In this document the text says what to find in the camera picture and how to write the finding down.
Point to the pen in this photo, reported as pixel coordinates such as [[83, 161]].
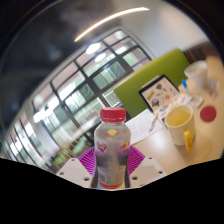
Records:
[[153, 122]]

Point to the black-framed picture stand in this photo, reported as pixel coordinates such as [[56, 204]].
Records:
[[158, 91]]

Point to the white paper booklet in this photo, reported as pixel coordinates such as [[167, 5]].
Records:
[[141, 126]]

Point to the long linear ceiling light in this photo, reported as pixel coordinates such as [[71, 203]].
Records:
[[110, 20]]

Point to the white bowl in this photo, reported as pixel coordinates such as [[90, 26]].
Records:
[[196, 73]]

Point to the small blue-capped tube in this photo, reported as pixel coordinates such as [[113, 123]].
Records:
[[184, 86]]

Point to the flat round red coaster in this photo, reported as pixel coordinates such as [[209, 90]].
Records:
[[208, 113]]

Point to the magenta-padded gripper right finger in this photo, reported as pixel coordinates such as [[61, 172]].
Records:
[[146, 170]]

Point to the green upholstered bench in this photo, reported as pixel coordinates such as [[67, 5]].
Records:
[[150, 73]]

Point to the yellow mug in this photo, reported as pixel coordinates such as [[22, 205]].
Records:
[[178, 125]]

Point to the clear red-capped drink bottle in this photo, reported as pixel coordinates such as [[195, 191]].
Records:
[[112, 153]]

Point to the group of pendant lamps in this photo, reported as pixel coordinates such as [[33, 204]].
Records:
[[92, 48]]

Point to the colourful printed leaflet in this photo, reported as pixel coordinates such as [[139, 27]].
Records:
[[195, 101]]

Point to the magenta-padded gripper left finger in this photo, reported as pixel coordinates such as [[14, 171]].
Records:
[[75, 171]]

